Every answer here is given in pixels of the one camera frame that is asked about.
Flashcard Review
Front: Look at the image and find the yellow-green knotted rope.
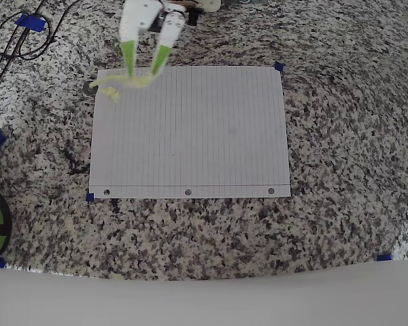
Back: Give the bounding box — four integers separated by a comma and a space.
88, 73, 159, 105

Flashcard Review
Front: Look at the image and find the lined paper sheet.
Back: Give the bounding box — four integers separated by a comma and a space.
88, 65, 292, 200

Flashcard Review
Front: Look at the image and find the blue tape on cables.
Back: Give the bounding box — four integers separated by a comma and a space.
15, 14, 47, 33

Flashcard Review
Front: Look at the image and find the black straight cable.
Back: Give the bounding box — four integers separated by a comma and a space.
0, 0, 47, 103

